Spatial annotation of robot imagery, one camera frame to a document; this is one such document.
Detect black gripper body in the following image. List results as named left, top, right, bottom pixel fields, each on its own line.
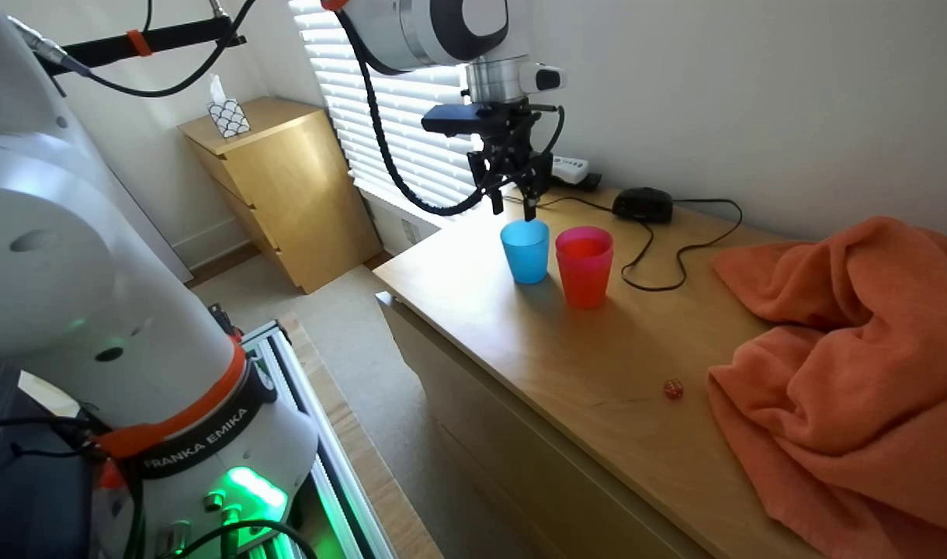
left=468, top=102, right=549, bottom=192

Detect blue plastic cup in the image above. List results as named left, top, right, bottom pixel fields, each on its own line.
left=500, top=220, right=549, bottom=284

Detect pink plastic cup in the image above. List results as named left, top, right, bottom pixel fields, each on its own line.
left=555, top=225, right=612, bottom=309

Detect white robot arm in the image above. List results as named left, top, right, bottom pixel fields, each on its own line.
left=0, top=9, right=315, bottom=559

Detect white handheld device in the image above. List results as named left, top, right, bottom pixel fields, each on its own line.
left=553, top=154, right=589, bottom=183

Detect white window blinds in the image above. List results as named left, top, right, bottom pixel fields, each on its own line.
left=284, top=0, right=476, bottom=220

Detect black computer mouse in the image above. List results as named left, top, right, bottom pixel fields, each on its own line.
left=612, top=187, right=673, bottom=224

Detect wooden side cabinet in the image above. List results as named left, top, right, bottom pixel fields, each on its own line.
left=181, top=98, right=381, bottom=290

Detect wooden dresser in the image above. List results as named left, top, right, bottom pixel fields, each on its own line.
left=375, top=211, right=817, bottom=559

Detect small red crumb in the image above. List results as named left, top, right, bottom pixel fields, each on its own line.
left=663, top=382, right=685, bottom=401

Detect patterned tissue box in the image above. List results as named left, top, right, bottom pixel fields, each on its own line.
left=209, top=76, right=249, bottom=138

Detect orange towel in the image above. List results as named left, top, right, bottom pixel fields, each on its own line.
left=707, top=216, right=947, bottom=559

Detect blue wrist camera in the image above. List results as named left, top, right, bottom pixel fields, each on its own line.
left=423, top=102, right=484, bottom=136

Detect black mouse cable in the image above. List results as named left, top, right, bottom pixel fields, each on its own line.
left=538, top=188, right=749, bottom=294

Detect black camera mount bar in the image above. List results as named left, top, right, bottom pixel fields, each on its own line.
left=33, top=14, right=241, bottom=75

